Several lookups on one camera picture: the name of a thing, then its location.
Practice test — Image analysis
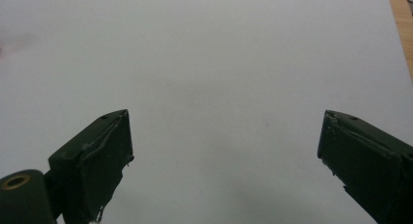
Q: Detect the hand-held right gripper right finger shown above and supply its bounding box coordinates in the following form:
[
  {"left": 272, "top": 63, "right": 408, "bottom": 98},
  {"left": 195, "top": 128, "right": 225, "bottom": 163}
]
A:
[{"left": 317, "top": 109, "right": 413, "bottom": 224}]

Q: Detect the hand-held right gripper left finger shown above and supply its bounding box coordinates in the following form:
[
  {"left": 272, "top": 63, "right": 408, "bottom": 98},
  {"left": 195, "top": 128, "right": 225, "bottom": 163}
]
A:
[{"left": 48, "top": 108, "right": 135, "bottom": 224}]

